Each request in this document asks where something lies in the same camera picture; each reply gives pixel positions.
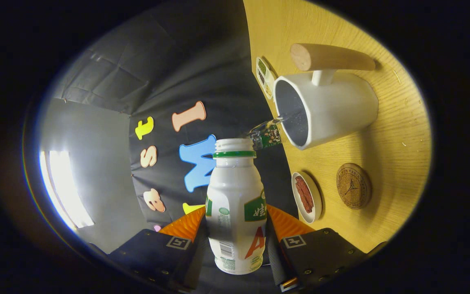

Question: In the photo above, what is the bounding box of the white cup with wooden handle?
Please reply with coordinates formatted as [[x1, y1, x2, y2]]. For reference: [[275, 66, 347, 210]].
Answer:
[[273, 43, 379, 151]]

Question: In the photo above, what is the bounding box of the round cork coaster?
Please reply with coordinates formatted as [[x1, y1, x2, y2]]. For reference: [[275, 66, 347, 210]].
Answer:
[[336, 163, 372, 210]]

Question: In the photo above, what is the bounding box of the clear plastic water bottle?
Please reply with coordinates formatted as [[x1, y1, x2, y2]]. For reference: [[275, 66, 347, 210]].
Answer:
[[247, 116, 288, 151]]

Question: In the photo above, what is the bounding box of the brown sausage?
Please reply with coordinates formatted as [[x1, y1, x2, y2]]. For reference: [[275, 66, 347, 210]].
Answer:
[[295, 176, 310, 214], [299, 176, 315, 212]]

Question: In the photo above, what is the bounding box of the white divided tray with grains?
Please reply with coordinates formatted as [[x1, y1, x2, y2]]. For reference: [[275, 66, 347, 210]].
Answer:
[[255, 56, 277, 100]]

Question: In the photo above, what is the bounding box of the wooden table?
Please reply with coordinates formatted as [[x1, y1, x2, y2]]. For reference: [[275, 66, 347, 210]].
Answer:
[[243, 0, 432, 254]]

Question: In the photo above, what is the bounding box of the white juice bottle green label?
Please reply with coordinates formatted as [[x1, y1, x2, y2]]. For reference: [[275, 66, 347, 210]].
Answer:
[[205, 138, 268, 275]]

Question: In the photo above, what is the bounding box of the black backdrop cloth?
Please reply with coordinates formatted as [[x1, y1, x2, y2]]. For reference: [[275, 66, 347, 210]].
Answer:
[[53, 0, 301, 294]]

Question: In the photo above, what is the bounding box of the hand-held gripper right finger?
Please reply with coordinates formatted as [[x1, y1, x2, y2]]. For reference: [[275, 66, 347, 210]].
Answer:
[[266, 204, 368, 292]]

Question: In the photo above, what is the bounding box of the white round plate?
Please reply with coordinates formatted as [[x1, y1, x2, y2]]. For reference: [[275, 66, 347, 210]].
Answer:
[[291, 171, 323, 224]]

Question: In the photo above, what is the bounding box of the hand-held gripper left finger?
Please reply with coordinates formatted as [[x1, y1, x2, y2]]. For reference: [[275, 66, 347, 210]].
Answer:
[[90, 206, 207, 292]]

